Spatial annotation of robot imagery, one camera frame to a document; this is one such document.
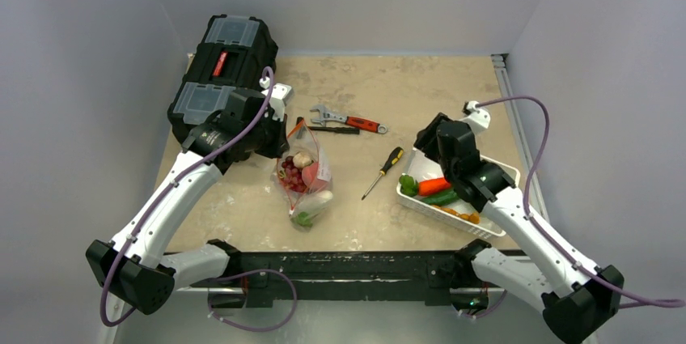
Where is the beige round mushroom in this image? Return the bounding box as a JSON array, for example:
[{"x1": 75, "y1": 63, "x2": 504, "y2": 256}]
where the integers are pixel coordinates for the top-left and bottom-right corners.
[{"x1": 292, "y1": 151, "x2": 314, "y2": 169}]

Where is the orange carrot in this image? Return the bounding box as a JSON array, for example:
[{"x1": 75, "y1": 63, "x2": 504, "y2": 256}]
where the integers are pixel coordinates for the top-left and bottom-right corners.
[{"x1": 417, "y1": 177, "x2": 451, "y2": 197}]

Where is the green bell pepper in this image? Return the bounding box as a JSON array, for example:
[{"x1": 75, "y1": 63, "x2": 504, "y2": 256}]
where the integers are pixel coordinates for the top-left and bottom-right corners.
[{"x1": 399, "y1": 174, "x2": 419, "y2": 197}]

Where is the light red grape bunch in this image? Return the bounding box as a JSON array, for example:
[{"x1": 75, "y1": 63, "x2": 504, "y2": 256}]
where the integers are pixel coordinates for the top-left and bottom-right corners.
[{"x1": 277, "y1": 156, "x2": 307, "y2": 193}]

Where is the green cucumber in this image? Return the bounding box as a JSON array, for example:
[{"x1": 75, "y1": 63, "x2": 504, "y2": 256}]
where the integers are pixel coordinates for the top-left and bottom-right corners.
[{"x1": 421, "y1": 189, "x2": 460, "y2": 207}]

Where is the clear orange-zip bag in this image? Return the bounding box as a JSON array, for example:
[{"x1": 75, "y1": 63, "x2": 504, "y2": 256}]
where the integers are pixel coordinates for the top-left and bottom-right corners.
[{"x1": 273, "y1": 120, "x2": 333, "y2": 231}]

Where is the red pink fruit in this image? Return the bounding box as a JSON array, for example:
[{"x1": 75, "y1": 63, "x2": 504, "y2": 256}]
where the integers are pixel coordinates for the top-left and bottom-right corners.
[{"x1": 301, "y1": 163, "x2": 328, "y2": 193}]

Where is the white radish with leaves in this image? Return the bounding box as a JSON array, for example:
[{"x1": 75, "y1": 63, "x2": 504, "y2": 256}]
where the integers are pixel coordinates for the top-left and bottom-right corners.
[{"x1": 290, "y1": 190, "x2": 333, "y2": 228}]

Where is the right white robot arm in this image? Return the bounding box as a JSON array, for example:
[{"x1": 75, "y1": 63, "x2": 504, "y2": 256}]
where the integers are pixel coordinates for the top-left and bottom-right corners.
[{"x1": 413, "y1": 113, "x2": 625, "y2": 343}]

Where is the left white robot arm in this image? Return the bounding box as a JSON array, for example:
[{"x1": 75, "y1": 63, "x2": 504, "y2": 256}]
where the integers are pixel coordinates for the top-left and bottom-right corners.
[{"x1": 86, "y1": 83, "x2": 294, "y2": 315}]

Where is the white plastic basket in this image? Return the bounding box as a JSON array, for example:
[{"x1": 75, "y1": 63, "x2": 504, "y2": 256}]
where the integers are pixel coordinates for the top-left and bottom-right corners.
[{"x1": 396, "y1": 149, "x2": 506, "y2": 240}]

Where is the black plastic toolbox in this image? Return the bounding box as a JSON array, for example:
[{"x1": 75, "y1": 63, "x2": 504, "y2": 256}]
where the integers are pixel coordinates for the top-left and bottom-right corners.
[{"x1": 167, "y1": 15, "x2": 278, "y2": 142}]

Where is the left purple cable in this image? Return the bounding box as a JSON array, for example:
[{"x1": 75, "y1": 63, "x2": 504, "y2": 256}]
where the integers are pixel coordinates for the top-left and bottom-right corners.
[{"x1": 100, "y1": 66, "x2": 276, "y2": 328}]

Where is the black yellow-handled screwdriver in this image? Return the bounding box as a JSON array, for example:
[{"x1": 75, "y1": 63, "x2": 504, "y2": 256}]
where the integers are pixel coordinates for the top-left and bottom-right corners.
[{"x1": 361, "y1": 147, "x2": 404, "y2": 201}]

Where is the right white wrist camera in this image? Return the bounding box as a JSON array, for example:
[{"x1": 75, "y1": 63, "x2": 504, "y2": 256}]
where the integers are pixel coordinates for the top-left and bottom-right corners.
[{"x1": 460, "y1": 100, "x2": 491, "y2": 135}]

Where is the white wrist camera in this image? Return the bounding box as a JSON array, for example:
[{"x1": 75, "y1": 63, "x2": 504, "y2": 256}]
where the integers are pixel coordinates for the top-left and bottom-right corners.
[
  {"x1": 460, "y1": 100, "x2": 491, "y2": 135},
  {"x1": 269, "y1": 83, "x2": 294, "y2": 122}
]

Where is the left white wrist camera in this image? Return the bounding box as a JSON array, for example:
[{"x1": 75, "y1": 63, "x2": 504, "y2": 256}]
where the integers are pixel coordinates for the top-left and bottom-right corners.
[{"x1": 269, "y1": 83, "x2": 294, "y2": 122}]

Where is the red-handled adjustable wrench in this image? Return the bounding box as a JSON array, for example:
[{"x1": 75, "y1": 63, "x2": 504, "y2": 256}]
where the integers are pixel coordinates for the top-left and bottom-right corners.
[{"x1": 310, "y1": 104, "x2": 388, "y2": 134}]

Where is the black T-handle tool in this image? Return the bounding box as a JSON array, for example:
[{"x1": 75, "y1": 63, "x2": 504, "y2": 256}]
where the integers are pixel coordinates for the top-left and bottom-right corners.
[{"x1": 296, "y1": 125, "x2": 360, "y2": 138}]

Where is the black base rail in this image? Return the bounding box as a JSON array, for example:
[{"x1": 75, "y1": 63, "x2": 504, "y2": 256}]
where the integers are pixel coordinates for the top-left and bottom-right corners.
[{"x1": 191, "y1": 240, "x2": 490, "y2": 308}]

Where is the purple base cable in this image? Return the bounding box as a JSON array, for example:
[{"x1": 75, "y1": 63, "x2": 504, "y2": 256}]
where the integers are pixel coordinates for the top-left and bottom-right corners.
[{"x1": 207, "y1": 270, "x2": 298, "y2": 333}]

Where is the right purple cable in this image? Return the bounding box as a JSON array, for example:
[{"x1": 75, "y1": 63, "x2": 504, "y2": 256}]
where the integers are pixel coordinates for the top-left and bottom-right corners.
[{"x1": 474, "y1": 96, "x2": 686, "y2": 310}]

